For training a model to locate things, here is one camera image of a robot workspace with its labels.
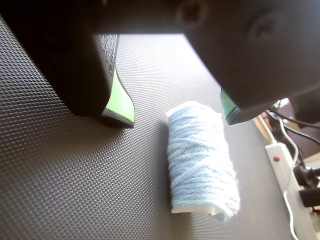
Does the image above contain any light blue yarn block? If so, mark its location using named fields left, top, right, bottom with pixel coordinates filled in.
left=165, top=100, right=241, bottom=223

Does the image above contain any thin white cable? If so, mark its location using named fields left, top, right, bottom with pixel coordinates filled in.
left=276, top=116, right=301, bottom=240

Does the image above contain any black textured mat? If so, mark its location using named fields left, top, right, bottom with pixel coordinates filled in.
left=0, top=14, right=298, bottom=240

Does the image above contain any black cable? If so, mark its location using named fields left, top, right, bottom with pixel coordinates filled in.
left=265, top=107, right=320, bottom=146

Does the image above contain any white power strip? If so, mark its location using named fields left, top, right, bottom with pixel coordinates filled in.
left=264, top=142, right=320, bottom=240

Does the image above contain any black power plug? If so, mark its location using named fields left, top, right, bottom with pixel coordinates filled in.
left=292, top=165, right=320, bottom=189

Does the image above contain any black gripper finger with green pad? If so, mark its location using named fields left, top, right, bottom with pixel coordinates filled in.
left=184, top=0, right=320, bottom=126
left=0, top=0, right=136, bottom=129

